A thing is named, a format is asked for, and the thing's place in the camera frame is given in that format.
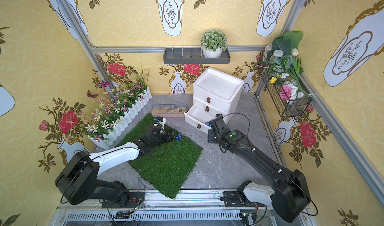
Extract grey wall shelf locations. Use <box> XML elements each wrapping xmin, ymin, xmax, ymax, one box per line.
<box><xmin>163</xmin><ymin>47</ymin><xmax>231</xmax><ymax>64</ymax></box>

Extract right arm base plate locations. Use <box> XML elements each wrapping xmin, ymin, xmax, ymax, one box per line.
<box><xmin>220</xmin><ymin>191</ymin><xmax>265</xmax><ymax>208</ymax></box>

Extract tray of pebbles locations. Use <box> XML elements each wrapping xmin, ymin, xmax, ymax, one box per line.
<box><xmin>151</xmin><ymin>104</ymin><xmax>188</xmax><ymax>118</ymax></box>

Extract artificial flower bouquet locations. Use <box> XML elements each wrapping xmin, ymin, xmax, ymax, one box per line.
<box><xmin>264</xmin><ymin>31</ymin><xmax>314</xmax><ymax>102</ymax></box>

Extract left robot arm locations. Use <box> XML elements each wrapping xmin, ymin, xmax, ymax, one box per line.
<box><xmin>55</xmin><ymin>123</ymin><xmax>182</xmax><ymax>207</ymax></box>

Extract black wire basket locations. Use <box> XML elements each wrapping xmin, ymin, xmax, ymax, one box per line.
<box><xmin>262</xmin><ymin>50</ymin><xmax>312</xmax><ymax>118</ymax></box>

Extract small circuit board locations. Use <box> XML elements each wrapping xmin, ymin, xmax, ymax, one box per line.
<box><xmin>114</xmin><ymin>204</ymin><xmax>144</xmax><ymax>220</ymax></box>

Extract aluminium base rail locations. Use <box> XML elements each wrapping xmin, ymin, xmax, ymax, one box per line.
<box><xmin>47</xmin><ymin>188</ymin><xmax>318</xmax><ymax>226</ymax></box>

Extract white fence flower planter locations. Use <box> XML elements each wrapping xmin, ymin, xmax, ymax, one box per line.
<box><xmin>85</xmin><ymin>70</ymin><xmax>152</xmax><ymax>149</ymax></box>

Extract white three-drawer cabinet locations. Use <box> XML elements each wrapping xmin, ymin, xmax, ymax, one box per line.
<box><xmin>185</xmin><ymin>68</ymin><xmax>244</xmax><ymax>133</ymax></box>

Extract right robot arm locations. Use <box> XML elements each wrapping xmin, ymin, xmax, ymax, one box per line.
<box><xmin>209</xmin><ymin>114</ymin><xmax>311</xmax><ymax>223</ymax></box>

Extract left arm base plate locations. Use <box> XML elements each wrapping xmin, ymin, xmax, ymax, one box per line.
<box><xmin>102</xmin><ymin>191</ymin><xmax>145</xmax><ymax>209</ymax></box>

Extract potted green succulent plant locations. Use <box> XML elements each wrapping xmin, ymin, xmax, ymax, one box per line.
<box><xmin>201</xmin><ymin>29</ymin><xmax>227</xmax><ymax>58</ymax></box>

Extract green artificial grass mat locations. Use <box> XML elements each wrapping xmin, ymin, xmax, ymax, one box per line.
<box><xmin>115</xmin><ymin>113</ymin><xmax>204</xmax><ymax>200</ymax></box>

